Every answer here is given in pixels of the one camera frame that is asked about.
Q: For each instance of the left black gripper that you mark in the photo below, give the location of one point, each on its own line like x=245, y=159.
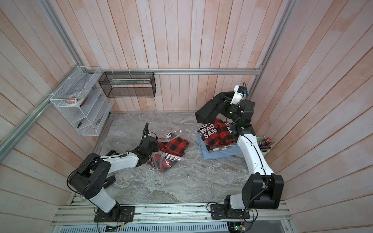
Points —
x=156, y=149

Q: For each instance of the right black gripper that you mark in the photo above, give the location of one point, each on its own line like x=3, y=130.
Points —
x=229, y=106

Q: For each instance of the red black plaid shirt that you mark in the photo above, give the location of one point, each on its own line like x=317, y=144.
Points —
x=216, y=133

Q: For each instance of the light blue shirt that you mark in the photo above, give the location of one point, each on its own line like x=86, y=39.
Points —
x=219, y=153

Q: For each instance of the dark shirt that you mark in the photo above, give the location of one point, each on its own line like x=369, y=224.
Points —
x=208, y=112

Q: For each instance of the black white plaid shirt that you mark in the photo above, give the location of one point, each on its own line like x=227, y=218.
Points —
x=219, y=147

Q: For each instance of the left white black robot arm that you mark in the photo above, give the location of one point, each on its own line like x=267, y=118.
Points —
x=91, y=178

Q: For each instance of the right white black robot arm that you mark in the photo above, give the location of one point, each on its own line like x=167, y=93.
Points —
x=263, y=188

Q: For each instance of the pens in cup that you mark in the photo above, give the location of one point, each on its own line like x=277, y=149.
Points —
x=265, y=142

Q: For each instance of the black flat clip tool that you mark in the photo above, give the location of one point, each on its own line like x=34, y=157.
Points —
x=109, y=180

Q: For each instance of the tape roll on shelf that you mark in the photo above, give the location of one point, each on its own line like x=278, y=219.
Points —
x=74, y=100

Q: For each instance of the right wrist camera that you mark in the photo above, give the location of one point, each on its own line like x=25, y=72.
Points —
x=239, y=94

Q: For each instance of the black mesh wall basket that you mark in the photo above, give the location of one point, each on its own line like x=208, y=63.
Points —
x=125, y=84

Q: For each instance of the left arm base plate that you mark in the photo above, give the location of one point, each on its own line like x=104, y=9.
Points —
x=117, y=214

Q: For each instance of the white wire shelf rack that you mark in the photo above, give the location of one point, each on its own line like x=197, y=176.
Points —
x=89, y=118

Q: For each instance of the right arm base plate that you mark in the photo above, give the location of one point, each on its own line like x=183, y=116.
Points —
x=220, y=211

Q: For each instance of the aluminium front rail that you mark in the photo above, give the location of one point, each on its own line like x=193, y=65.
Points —
x=165, y=213

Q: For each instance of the aluminium wall frame rail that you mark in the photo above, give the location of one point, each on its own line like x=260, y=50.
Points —
x=20, y=131

